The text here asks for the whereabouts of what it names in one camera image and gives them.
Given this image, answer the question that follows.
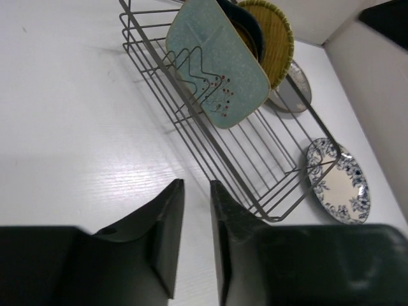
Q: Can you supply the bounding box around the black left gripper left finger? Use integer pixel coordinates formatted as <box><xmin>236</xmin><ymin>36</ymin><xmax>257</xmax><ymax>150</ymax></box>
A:
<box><xmin>1</xmin><ymin>179</ymin><xmax>185</xmax><ymax>305</ymax></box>

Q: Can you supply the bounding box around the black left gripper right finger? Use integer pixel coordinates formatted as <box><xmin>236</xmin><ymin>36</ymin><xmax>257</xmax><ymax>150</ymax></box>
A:
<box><xmin>210</xmin><ymin>180</ymin><xmax>407</xmax><ymax>305</ymax></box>

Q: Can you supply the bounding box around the blue floral white plate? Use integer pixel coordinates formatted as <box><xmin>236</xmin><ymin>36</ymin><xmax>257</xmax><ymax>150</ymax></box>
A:
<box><xmin>306</xmin><ymin>138</ymin><xmax>371</xmax><ymax>224</ymax></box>

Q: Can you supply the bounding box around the grey reindeer plate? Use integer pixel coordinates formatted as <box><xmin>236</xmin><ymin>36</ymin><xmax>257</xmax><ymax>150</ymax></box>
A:
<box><xmin>269</xmin><ymin>61</ymin><xmax>312</xmax><ymax>113</ymax></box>

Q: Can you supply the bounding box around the light green rectangular plate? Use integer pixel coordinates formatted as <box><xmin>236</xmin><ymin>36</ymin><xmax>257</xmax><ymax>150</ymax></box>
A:
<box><xmin>166</xmin><ymin>0</ymin><xmax>271</xmax><ymax>129</ymax></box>

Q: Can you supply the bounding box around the yellow woven round plate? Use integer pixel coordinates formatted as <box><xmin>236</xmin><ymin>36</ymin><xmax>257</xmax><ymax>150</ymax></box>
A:
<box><xmin>238</xmin><ymin>0</ymin><xmax>295</xmax><ymax>90</ymax></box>

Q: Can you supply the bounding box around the dark blue plate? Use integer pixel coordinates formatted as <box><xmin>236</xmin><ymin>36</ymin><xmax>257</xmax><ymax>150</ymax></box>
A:
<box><xmin>217</xmin><ymin>1</ymin><xmax>265</xmax><ymax>62</ymax></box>

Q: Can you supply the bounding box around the yellow brown patterned plate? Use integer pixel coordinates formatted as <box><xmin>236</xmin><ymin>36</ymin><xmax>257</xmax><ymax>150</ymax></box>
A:
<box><xmin>232</xmin><ymin>21</ymin><xmax>258</xmax><ymax>58</ymax></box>

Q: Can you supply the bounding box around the grey wire dish rack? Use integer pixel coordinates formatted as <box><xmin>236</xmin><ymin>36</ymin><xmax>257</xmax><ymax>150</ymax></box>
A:
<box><xmin>119</xmin><ymin>1</ymin><xmax>329</xmax><ymax>222</ymax></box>

